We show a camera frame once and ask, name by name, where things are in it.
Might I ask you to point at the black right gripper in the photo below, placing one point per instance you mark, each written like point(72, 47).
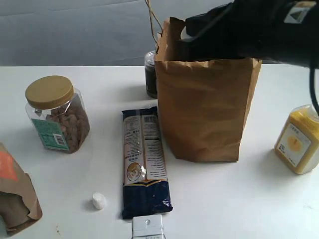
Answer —
point(208, 36)

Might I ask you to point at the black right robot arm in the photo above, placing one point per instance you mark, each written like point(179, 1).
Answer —
point(285, 31)

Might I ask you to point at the brown paper bag with handles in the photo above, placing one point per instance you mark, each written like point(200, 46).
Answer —
point(203, 105)

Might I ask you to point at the white marshmallow left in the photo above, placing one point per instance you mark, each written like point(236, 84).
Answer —
point(98, 201)

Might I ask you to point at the dark glass jar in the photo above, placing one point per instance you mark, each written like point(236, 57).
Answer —
point(150, 74)

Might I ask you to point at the yellow millet plastic jar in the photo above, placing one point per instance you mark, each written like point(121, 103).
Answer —
point(298, 143)

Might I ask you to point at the dark blue noodle packet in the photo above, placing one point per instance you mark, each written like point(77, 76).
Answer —
point(145, 183)

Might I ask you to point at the clear nut jar yellow lid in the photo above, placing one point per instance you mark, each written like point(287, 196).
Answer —
point(56, 110)

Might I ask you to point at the silver foil packet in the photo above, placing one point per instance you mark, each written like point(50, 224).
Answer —
point(148, 227)

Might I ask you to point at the kraft pouch orange label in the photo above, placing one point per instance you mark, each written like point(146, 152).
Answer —
point(19, 204)

